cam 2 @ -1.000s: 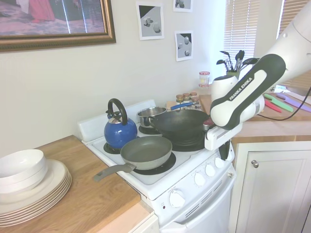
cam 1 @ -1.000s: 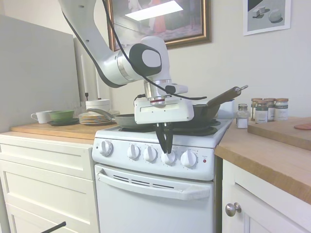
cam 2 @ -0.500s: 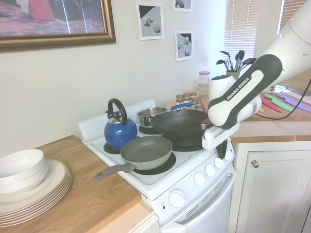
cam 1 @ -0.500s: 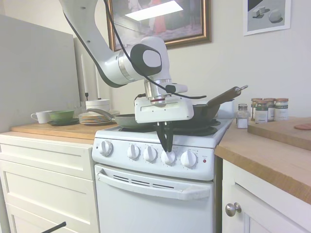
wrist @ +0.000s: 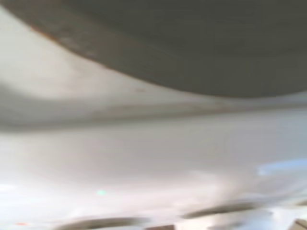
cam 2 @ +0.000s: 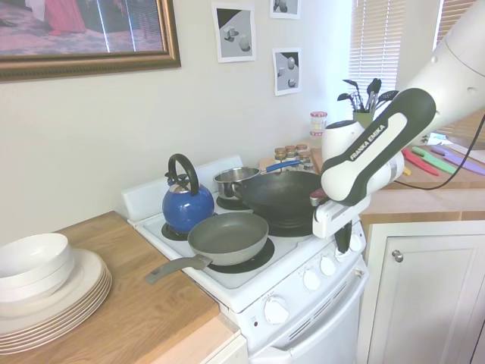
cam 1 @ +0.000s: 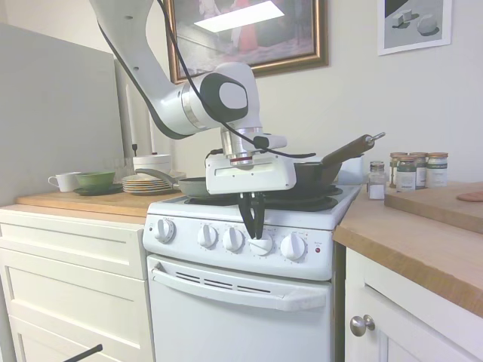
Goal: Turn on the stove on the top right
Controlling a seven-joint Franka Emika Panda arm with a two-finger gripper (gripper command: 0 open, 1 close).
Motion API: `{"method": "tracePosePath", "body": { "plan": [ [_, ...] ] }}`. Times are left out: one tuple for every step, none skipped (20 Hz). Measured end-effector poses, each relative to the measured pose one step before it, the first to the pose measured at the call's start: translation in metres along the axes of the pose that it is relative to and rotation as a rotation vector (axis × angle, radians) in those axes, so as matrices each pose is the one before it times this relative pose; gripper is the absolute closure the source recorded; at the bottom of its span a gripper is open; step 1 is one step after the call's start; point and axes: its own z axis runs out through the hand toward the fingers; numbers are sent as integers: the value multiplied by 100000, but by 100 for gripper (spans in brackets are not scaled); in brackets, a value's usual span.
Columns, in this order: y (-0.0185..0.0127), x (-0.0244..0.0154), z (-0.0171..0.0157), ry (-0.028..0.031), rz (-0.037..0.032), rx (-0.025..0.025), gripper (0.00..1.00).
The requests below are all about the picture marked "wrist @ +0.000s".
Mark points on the white electric stove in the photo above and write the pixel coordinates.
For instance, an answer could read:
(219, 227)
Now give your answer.
(144, 148)

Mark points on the small grey cast-iron skillet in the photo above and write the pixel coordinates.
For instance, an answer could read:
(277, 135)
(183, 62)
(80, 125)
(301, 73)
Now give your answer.
(192, 48)

